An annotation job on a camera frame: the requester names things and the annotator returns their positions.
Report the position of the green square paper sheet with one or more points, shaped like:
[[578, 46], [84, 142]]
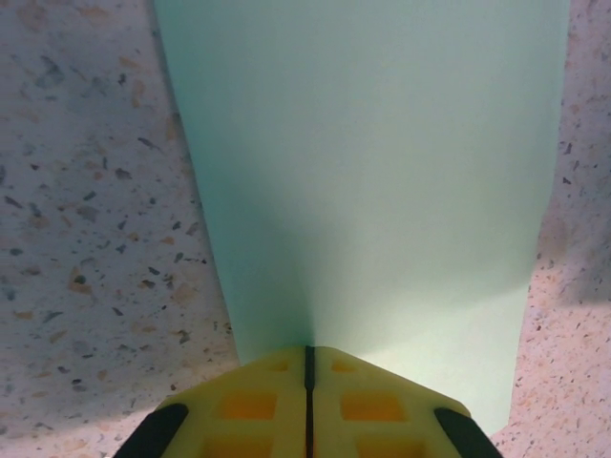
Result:
[[372, 167]]

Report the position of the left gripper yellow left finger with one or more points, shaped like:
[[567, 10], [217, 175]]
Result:
[[238, 415]]

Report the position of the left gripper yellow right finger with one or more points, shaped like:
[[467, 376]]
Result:
[[382, 415]]

